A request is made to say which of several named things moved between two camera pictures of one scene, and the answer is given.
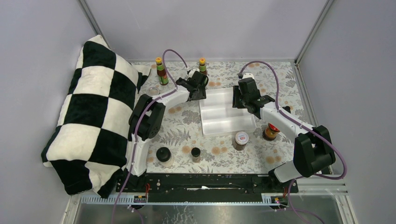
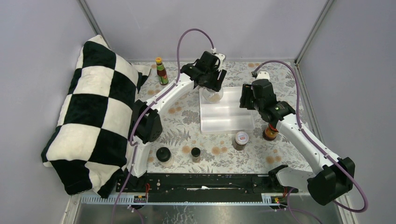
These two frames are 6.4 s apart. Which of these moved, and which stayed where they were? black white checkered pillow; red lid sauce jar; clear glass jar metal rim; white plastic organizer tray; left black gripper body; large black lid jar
Moved: clear glass jar metal rim; left black gripper body
Stayed: large black lid jar; black white checkered pillow; red lid sauce jar; white plastic organizer tray
